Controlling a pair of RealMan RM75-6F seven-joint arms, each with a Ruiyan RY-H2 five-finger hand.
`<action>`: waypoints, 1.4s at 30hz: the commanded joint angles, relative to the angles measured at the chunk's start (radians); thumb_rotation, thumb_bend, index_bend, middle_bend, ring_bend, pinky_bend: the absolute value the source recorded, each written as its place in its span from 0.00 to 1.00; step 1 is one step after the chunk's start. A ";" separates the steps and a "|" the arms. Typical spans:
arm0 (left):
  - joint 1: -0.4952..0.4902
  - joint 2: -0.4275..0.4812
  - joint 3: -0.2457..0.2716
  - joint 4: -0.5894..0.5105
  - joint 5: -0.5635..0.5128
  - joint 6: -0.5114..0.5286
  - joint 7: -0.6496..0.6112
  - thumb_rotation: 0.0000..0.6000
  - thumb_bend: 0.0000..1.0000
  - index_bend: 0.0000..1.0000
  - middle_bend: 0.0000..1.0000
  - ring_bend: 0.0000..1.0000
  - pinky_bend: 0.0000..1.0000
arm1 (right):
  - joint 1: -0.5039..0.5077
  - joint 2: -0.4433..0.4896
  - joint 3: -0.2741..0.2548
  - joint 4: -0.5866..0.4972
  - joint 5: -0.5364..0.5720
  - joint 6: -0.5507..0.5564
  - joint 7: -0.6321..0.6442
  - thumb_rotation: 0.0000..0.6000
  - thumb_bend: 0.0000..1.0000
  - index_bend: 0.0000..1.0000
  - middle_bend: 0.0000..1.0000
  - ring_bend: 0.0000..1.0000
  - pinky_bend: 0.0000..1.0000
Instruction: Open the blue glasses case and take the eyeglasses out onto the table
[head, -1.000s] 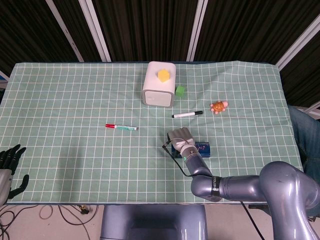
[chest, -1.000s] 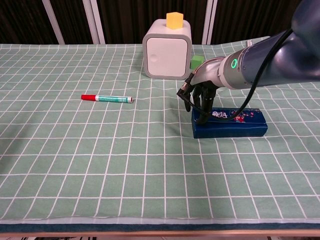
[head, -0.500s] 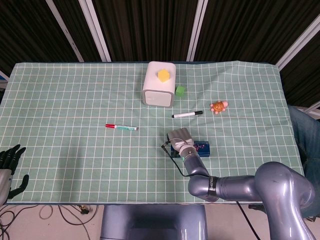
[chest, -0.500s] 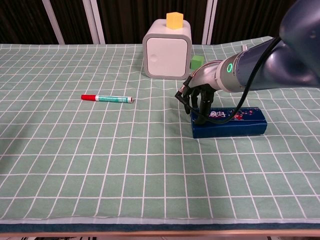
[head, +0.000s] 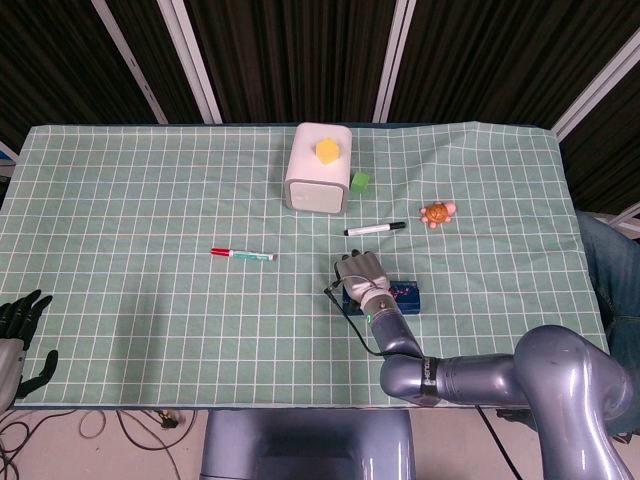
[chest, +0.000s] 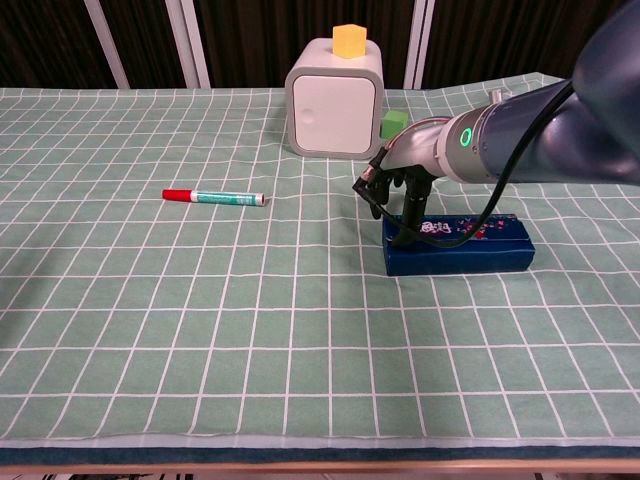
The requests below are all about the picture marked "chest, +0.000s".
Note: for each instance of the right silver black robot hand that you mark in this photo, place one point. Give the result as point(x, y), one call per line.
point(415, 150)

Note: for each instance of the blue glasses case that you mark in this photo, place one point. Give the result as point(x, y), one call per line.
point(450, 260)

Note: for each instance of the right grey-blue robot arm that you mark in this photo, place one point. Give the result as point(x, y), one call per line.
point(590, 125)

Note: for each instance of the green cube block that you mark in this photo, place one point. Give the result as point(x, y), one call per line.
point(394, 120)

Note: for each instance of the white cube cabinet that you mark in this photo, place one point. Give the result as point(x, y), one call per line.
point(332, 120)

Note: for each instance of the yellow cube block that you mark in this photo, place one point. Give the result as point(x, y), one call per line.
point(350, 42)

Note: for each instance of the dark pleated curtain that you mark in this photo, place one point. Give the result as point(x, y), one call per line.
point(280, 30)

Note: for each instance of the green marker red cap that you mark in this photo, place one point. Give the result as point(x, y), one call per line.
point(220, 198)

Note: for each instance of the green white checkered tablecloth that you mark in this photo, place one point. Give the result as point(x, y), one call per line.
point(200, 300)

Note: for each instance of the dark blue table underlay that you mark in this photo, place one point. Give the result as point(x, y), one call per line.
point(320, 455)

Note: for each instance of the white frame post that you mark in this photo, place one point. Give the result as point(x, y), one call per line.
point(107, 45)
point(189, 50)
point(419, 45)

